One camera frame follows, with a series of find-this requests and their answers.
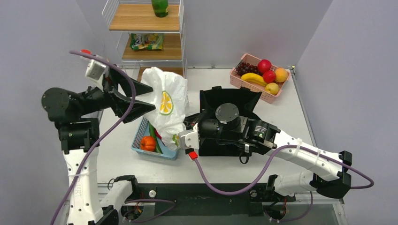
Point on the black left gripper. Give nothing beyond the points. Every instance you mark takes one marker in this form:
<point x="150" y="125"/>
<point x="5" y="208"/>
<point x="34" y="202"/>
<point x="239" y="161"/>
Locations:
<point x="120" y="103"/>

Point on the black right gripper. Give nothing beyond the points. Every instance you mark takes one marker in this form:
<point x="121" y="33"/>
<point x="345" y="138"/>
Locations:
<point x="197" y="118"/>

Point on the black cloth bag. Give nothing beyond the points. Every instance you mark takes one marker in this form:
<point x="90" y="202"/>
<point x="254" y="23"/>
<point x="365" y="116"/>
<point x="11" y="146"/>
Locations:
<point x="230" y="102"/>

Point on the white plastic grocery bag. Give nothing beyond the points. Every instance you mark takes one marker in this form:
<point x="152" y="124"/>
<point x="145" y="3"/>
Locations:
<point x="170" y="98"/>

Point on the small orange pumpkin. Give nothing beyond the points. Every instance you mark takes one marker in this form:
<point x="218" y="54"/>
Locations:
<point x="147" y="143"/>

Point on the colourful snack bag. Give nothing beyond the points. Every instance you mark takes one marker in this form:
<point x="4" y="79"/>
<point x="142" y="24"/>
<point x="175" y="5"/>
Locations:
<point x="152" y="41"/>

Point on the red apple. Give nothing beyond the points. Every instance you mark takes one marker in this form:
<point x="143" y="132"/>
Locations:
<point x="269" y="76"/>
<point x="264" y="66"/>

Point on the orange fruit with leaf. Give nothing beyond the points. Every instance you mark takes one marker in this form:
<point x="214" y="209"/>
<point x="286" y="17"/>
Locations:
<point x="281" y="75"/>

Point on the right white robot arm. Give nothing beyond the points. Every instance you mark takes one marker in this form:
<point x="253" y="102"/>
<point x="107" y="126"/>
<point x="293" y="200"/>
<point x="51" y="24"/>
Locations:
<point x="324" y="172"/>

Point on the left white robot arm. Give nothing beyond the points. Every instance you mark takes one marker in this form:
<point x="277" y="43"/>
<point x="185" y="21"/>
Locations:
<point x="79" y="135"/>

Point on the blue perforated plastic basket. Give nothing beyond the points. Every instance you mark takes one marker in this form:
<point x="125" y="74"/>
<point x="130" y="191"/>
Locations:
<point x="143" y="131"/>

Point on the green cucumber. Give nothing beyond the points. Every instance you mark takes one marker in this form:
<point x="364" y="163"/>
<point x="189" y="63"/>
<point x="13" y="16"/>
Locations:
<point x="152" y="133"/>

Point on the red pepper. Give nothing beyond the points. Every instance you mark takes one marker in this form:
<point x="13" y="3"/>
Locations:
<point x="157" y="134"/>

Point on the yellow banana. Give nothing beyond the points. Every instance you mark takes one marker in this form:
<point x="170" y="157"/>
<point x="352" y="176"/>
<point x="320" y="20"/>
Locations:
<point x="253" y="78"/>

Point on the dark red grapes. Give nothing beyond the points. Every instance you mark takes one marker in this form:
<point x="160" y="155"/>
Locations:
<point x="244" y="68"/>

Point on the pink perforated plastic basket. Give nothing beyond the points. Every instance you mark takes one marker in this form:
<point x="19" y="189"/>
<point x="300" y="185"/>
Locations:
<point x="236" y="80"/>

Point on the yellow pear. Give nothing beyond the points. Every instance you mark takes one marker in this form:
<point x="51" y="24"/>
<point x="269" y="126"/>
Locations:
<point x="272" y="88"/>

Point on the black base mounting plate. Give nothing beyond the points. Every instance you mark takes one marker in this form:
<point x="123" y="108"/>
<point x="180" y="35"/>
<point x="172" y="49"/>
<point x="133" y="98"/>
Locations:
<point x="200" y="200"/>

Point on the green bottle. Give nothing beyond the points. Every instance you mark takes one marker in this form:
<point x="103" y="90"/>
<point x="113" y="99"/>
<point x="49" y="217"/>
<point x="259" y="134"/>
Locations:
<point x="160" y="7"/>

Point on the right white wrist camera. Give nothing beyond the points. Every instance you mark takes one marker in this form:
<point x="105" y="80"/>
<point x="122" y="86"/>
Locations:
<point x="190" y="142"/>

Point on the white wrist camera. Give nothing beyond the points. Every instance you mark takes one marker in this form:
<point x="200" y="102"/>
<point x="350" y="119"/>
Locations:
<point x="190" y="142"/>
<point x="95" y="72"/>

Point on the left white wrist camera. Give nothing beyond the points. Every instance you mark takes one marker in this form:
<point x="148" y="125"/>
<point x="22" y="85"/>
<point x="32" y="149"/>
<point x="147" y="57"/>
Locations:
<point x="95" y="72"/>

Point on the wooden wire shelf rack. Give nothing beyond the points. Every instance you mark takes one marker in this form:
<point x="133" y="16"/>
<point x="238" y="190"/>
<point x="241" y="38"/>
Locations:
<point x="124" y="17"/>

